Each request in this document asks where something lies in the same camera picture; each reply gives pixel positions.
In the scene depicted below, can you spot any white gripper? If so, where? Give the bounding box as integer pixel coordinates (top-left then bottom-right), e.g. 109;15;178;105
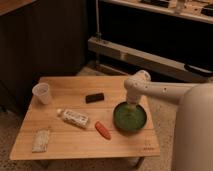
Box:
126;93;141;116

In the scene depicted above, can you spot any green ceramic bowl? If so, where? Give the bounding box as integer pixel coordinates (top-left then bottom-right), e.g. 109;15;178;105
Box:
113;102;147;133

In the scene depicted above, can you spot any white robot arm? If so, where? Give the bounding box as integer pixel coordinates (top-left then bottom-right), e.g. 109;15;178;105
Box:
124;70;213;171

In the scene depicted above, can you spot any small black rectangular box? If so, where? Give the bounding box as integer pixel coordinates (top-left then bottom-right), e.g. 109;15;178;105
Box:
85;93;104;103

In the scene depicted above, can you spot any clear plastic bottle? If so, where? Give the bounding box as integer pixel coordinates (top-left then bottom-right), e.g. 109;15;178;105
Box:
57;109;89;129

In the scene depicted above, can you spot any wooden folding table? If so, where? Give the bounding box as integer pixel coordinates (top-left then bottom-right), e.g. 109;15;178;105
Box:
10;76;160;160

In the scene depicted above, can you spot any clear plastic cup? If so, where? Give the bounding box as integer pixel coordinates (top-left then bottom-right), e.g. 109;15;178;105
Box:
32;83;52;105

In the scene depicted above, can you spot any white snack packet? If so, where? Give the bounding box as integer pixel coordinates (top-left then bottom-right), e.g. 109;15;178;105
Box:
32;129;50;153

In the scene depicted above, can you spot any upper wooden shelf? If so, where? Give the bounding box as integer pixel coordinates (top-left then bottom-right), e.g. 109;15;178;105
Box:
102;0;213;24

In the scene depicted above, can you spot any dark wooden cabinet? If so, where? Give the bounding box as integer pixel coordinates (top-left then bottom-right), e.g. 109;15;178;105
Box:
0;0;87;115

